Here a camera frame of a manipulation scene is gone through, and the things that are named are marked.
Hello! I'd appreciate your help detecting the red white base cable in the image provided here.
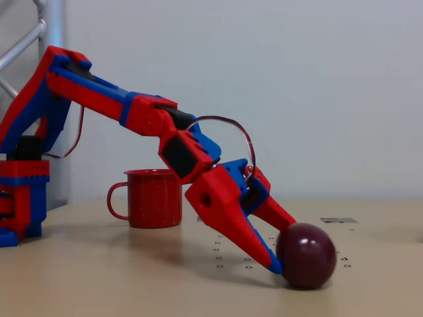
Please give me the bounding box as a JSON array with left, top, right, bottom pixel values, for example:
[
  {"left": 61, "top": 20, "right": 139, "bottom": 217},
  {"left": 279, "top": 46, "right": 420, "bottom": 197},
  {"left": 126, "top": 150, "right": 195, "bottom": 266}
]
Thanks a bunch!
[{"left": 42, "top": 105, "right": 85, "bottom": 160}]

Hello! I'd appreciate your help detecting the vertical grey metal pole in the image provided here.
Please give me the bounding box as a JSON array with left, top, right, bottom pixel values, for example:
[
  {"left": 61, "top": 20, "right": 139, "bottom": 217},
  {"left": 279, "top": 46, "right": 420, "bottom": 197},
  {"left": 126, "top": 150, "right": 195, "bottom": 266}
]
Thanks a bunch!
[{"left": 38, "top": 0, "right": 69, "bottom": 211}]

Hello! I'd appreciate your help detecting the long diagonal metal tube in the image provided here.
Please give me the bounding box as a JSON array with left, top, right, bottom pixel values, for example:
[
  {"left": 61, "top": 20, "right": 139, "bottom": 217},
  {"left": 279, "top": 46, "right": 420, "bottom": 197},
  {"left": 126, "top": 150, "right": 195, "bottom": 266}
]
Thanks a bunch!
[{"left": 0, "top": 18, "right": 47, "bottom": 71}]

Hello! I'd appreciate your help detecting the red black white gripper cable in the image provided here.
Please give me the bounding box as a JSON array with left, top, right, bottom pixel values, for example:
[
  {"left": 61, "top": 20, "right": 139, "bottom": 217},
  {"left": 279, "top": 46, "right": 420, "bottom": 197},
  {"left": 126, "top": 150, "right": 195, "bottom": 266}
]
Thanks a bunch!
[{"left": 185, "top": 115, "right": 257, "bottom": 184}]

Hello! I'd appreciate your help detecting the flat metal plate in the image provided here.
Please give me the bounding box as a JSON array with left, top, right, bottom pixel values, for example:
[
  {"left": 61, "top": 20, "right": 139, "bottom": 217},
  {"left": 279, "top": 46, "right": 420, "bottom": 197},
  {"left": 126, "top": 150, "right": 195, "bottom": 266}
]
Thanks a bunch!
[{"left": 319, "top": 217, "right": 359, "bottom": 224}]

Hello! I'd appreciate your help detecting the short diagonal metal tube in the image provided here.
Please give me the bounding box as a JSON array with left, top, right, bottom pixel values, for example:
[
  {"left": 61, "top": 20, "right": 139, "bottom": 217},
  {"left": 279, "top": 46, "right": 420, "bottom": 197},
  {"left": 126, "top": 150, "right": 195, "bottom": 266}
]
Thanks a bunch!
[{"left": 0, "top": 75, "right": 19, "bottom": 102}]

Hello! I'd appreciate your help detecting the dark purple plum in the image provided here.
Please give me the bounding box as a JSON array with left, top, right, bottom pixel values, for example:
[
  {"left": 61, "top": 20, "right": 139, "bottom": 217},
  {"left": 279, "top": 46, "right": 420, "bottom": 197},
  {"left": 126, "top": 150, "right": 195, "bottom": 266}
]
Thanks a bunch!
[{"left": 275, "top": 222, "right": 338, "bottom": 291}]

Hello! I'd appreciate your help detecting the red speckled enamel mug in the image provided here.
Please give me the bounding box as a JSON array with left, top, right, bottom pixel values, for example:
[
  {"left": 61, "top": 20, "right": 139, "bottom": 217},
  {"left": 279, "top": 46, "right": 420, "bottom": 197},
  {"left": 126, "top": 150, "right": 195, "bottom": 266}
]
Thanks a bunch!
[{"left": 106, "top": 168, "right": 184, "bottom": 229}]

